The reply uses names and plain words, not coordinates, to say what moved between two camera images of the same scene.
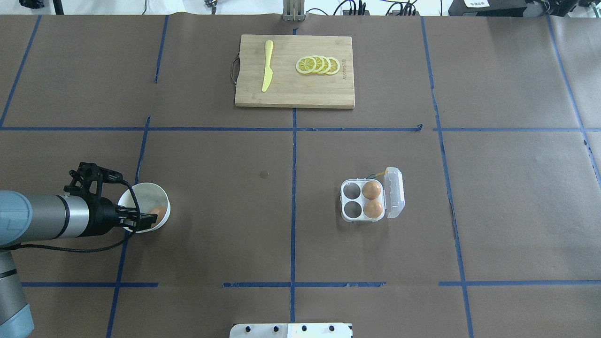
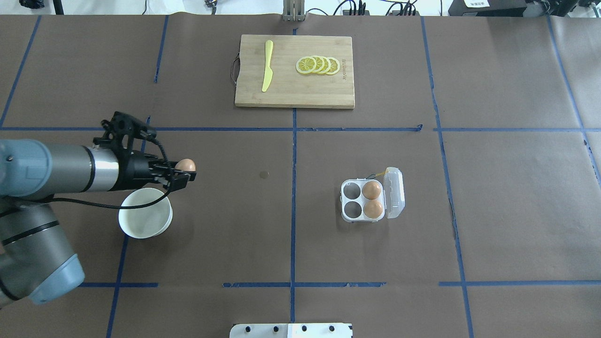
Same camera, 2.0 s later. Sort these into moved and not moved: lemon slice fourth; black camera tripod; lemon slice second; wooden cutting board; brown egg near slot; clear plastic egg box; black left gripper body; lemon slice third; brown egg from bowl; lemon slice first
Moved: black left gripper body; brown egg from bowl
Not moved: lemon slice third; wooden cutting board; brown egg near slot; black camera tripod; lemon slice second; lemon slice first; lemon slice fourth; clear plastic egg box
